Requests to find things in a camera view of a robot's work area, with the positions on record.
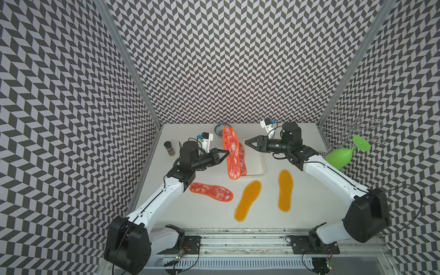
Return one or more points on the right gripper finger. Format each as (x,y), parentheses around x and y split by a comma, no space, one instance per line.
(253,139)
(254,145)

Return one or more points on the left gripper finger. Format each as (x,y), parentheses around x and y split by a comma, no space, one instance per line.
(220,159)
(225,152)

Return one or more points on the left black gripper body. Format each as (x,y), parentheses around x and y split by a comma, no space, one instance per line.
(215,157)

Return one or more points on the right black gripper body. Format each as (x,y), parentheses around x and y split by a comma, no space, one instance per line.
(263,144)

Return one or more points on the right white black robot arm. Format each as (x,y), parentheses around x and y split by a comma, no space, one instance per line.
(367,210)

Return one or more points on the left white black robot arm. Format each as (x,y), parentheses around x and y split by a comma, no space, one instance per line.
(131,240)

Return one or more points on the white storage tray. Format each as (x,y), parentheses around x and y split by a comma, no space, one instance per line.
(254,161)

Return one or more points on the blue white porcelain bowl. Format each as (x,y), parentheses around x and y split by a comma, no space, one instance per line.
(218,129)

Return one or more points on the small spice jar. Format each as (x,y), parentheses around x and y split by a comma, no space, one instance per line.
(169,148)

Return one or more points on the yellow insole right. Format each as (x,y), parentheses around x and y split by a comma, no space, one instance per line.
(285,182)

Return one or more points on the yellow insole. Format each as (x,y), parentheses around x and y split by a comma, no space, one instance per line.
(285,182)
(250,194)

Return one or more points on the yellow insole left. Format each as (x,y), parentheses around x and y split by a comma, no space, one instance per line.
(250,194)

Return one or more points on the green plastic wine glass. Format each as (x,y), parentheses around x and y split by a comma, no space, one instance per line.
(340,158)

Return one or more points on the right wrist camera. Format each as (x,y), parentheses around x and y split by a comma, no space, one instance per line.
(268,124)

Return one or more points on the clear wire rack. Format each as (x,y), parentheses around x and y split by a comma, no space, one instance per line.
(342,130)

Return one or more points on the aluminium front rail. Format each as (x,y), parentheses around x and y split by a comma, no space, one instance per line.
(272,242)

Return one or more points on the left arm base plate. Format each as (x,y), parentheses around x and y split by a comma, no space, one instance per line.
(171,239)

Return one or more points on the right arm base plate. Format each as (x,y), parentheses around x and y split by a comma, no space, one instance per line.
(312,244)

